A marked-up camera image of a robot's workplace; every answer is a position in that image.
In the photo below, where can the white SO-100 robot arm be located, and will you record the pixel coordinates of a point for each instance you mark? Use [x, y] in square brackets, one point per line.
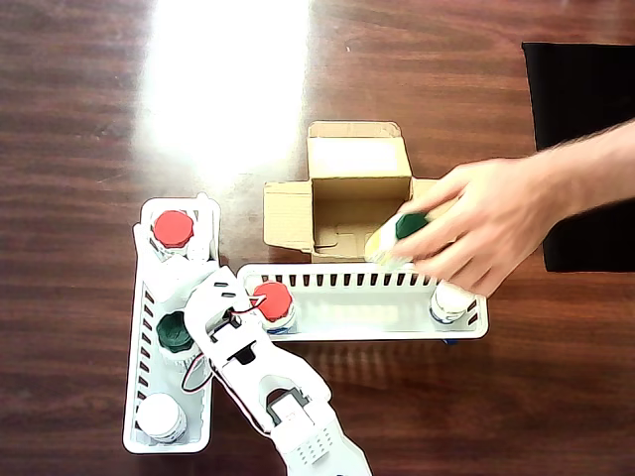
[278, 367]

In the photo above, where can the person's bare forearm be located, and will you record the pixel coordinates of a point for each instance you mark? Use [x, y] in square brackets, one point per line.
[605, 168]

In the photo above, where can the clear white-capped bottle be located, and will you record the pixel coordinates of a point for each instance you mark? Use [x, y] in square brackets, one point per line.
[160, 415]

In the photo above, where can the white plastic basket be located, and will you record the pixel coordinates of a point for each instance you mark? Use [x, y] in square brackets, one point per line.
[164, 447]
[357, 312]

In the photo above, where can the brown cardboard box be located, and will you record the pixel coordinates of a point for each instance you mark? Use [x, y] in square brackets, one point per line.
[357, 198]

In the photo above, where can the person's bare hand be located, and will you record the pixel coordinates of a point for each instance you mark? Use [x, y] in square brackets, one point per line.
[486, 223]

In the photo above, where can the blue tape piece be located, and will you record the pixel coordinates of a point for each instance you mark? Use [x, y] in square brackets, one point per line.
[449, 342]

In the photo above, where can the black mat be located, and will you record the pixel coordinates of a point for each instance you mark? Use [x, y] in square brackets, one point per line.
[580, 89]

